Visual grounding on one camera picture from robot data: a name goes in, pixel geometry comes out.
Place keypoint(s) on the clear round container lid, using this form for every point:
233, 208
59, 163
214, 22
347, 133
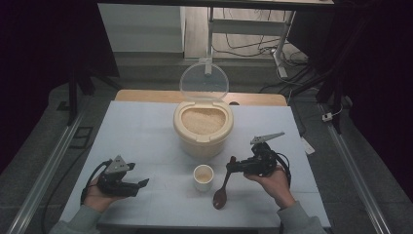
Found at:
195, 81

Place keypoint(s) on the small white box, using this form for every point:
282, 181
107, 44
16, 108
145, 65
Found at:
327, 117

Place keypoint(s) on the dark curtain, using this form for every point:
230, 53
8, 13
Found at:
39, 65
373, 65

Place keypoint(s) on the white metal desk frame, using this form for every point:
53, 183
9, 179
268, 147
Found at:
246, 27

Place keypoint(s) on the person's left hand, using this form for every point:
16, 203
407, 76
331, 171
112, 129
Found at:
97, 201

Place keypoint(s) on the white cup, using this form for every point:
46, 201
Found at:
203, 186

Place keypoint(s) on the white cabinet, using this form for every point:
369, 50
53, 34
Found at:
139, 29

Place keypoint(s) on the white paper tag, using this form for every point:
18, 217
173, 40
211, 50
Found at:
307, 146

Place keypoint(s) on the wooden table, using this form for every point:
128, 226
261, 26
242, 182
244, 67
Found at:
146, 96

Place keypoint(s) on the uncooked rice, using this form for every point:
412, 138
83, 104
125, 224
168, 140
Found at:
203, 122

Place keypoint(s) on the aluminium floor rail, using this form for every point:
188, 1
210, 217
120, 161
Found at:
45, 175
354, 169

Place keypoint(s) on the small rice portion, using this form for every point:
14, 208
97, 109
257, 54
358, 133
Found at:
204, 176

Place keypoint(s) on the person's right hand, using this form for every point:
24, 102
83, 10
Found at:
276, 188

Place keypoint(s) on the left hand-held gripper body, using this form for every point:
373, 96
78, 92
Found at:
113, 187

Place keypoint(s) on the brown wooden spoon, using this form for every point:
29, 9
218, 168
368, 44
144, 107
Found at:
220, 199

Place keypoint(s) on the white table board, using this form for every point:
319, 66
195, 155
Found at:
146, 130

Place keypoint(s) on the black stand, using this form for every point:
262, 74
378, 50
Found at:
73, 97

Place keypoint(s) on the cream plastic rice container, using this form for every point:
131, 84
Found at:
203, 148

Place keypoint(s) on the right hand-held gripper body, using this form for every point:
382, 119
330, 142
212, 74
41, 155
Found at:
263, 162

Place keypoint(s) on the black table grommet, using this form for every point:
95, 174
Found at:
234, 103

